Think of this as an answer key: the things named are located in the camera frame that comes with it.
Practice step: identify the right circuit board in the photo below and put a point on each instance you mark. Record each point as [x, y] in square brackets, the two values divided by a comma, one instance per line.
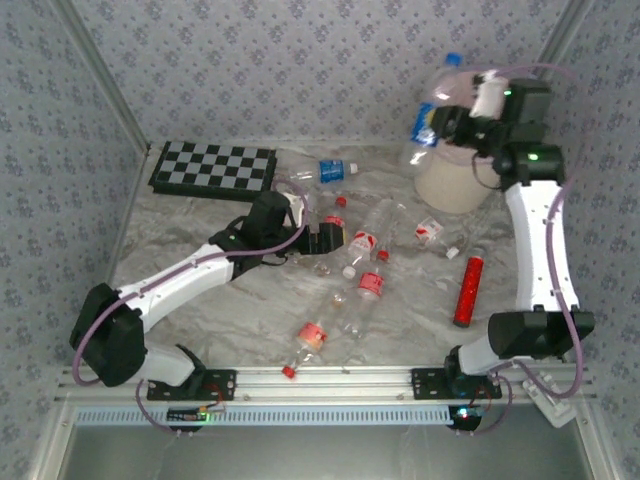
[465, 417]

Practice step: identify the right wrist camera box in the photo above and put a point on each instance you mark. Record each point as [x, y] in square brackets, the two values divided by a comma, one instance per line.
[489, 97]

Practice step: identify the red glitter tube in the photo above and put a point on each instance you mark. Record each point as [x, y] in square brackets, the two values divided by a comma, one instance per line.
[469, 290]

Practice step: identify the black and grey chessboard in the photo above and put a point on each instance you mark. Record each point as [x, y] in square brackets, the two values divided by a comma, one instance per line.
[215, 167]

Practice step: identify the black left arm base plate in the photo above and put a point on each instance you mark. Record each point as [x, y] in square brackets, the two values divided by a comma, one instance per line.
[220, 385]

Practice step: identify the circuit board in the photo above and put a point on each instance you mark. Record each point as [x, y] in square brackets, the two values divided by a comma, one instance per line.
[187, 415]
[465, 417]

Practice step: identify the red-label bottle with red cap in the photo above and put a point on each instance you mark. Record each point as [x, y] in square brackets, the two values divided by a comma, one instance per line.
[311, 335]
[370, 284]
[341, 202]

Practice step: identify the small white-cap bottle, red-white label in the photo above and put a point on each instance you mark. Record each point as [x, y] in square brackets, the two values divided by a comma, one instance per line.
[429, 231]

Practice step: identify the aluminium side rail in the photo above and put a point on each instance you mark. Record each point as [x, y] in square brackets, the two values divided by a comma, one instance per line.
[131, 200]

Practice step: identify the aluminium front rail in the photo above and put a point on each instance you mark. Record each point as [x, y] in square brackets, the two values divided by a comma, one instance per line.
[325, 382]

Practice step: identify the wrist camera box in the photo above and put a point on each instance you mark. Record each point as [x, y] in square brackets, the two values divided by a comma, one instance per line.
[489, 97]
[301, 207]

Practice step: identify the white plastic bracket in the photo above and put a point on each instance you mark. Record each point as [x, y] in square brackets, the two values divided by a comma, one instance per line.
[547, 405]

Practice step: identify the blue-label bottle with blue cap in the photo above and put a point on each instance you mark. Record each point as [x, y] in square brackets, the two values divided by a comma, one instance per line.
[425, 125]

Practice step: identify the pink plastic bin liner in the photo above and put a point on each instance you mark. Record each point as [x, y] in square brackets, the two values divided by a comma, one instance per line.
[460, 95]

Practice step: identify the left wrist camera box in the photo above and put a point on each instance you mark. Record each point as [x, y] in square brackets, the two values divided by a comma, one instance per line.
[301, 207]

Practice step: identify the blue-label bottle with white cap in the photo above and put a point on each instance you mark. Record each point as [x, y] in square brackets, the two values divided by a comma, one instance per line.
[331, 171]

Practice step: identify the left circuit board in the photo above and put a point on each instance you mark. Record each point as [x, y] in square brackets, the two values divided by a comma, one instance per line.
[187, 415]

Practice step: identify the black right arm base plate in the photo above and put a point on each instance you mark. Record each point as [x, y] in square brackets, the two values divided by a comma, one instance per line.
[425, 382]

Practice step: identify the aluminium frame post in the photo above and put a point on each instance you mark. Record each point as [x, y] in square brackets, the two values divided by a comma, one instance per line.
[562, 40]
[102, 75]

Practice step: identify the large bottle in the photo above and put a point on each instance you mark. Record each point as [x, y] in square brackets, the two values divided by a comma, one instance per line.
[362, 242]

